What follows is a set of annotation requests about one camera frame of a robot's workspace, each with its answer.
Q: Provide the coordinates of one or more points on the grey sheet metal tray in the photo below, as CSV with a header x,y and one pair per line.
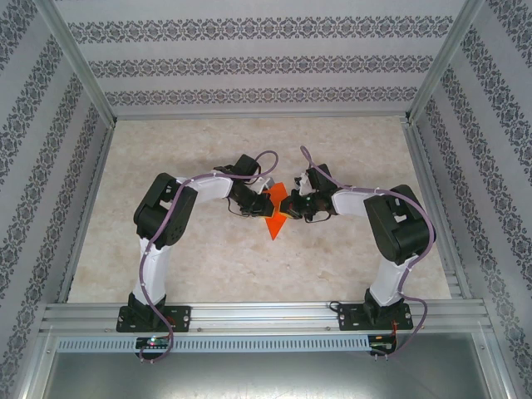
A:
x,y
266,376

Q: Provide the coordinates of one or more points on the small dark circuit board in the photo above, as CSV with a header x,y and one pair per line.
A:
x,y
382,343

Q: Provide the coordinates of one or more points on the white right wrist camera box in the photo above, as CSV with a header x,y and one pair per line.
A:
x,y
302,184

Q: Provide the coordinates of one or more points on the aluminium mounting rail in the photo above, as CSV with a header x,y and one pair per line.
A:
x,y
266,316

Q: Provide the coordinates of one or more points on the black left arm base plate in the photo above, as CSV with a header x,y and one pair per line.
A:
x,y
180,318

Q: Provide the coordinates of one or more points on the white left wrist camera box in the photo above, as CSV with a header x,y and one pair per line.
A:
x,y
265,185

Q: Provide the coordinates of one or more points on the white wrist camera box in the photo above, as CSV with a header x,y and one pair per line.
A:
x,y
302,184
265,185

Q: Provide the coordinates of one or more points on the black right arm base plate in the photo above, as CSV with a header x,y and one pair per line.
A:
x,y
351,318

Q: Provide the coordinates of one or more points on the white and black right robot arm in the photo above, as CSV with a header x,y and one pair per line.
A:
x,y
386,287

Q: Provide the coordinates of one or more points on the orange paper sheet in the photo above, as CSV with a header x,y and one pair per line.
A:
x,y
275,226

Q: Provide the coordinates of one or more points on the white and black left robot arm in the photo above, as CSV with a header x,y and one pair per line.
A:
x,y
151,270

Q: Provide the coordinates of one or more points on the aluminium frame post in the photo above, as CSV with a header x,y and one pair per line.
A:
x,y
75,58
446,58

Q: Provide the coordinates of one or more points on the circuit board with green light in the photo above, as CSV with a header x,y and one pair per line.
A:
x,y
154,342

